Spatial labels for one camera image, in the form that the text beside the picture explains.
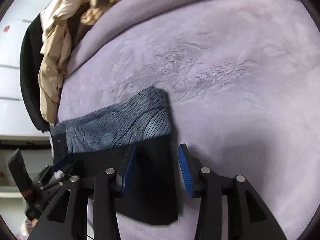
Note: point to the lilac fleece blanket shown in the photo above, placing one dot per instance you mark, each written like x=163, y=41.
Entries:
x=243, y=82

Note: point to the black pants grey waistband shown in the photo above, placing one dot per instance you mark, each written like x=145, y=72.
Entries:
x=100, y=140

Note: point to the brown patterned garment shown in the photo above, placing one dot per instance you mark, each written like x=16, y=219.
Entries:
x=107, y=0

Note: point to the white shelf unit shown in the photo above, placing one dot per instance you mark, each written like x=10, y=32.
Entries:
x=37, y=153

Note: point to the white wardrobe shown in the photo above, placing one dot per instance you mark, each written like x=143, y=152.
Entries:
x=15, y=121

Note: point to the black jacket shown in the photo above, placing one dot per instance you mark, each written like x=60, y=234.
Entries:
x=30, y=62

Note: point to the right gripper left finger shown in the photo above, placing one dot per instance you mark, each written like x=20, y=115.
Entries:
x=65, y=216

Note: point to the beige puffer coat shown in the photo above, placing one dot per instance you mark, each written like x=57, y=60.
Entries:
x=56, y=48

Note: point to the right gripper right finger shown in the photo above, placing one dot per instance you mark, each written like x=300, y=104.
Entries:
x=248, y=216

